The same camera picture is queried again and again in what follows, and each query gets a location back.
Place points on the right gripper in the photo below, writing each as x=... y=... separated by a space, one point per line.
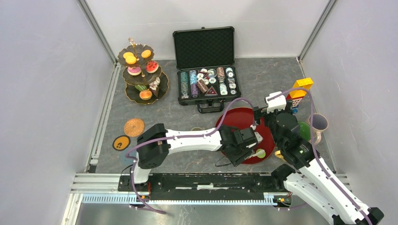
x=262 y=112

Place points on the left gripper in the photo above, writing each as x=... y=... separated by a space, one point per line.
x=236 y=160

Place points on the red round tray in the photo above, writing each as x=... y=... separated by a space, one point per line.
x=242 y=118

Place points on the green macaron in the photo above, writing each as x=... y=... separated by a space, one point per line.
x=260 y=153

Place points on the chocolate cake slice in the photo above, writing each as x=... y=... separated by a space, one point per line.
x=154 y=90

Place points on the white striped donut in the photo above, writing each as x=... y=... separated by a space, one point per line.
x=154 y=85

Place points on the orange peach bun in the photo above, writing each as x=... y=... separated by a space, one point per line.
x=145 y=95

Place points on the white rectangular pastry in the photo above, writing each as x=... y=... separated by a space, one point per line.
x=141 y=87

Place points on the red frosted donut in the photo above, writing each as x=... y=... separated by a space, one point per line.
x=152 y=67

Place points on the pink frosted donut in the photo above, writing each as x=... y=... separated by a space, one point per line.
x=134 y=71

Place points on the yellow round cookie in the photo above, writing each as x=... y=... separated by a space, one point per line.
x=146 y=54

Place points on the orange round biscuit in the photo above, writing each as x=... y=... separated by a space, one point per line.
x=131 y=59

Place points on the orange waffle biscuit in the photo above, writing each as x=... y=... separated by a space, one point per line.
x=128 y=54

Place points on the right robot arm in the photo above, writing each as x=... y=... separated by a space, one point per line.
x=307 y=175

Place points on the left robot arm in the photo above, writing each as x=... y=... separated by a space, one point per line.
x=155 y=144

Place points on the green bowl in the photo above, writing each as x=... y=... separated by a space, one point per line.
x=305 y=131

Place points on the toy block tower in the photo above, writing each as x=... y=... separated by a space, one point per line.
x=297 y=95

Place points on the yellow cup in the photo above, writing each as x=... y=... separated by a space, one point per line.
x=279 y=155

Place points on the beige purple mug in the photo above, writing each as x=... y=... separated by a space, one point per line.
x=318 y=124

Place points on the small grey-green cup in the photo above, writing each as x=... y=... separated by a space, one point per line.
x=197 y=129

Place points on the black poker chip case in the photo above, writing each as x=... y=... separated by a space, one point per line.
x=203 y=50

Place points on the woven coaster left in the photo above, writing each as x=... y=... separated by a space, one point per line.
x=134 y=127

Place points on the three-tier dessert stand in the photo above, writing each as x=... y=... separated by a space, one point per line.
x=144 y=78

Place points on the orange black coaster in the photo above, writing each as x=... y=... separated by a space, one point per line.
x=121 y=143

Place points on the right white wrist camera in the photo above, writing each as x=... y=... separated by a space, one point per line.
x=278 y=103

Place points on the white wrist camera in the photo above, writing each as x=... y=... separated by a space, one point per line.
x=258 y=136
x=278 y=103

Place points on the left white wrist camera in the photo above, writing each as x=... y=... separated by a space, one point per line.
x=258 y=136

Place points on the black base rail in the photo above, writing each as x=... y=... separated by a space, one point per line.
x=205 y=188

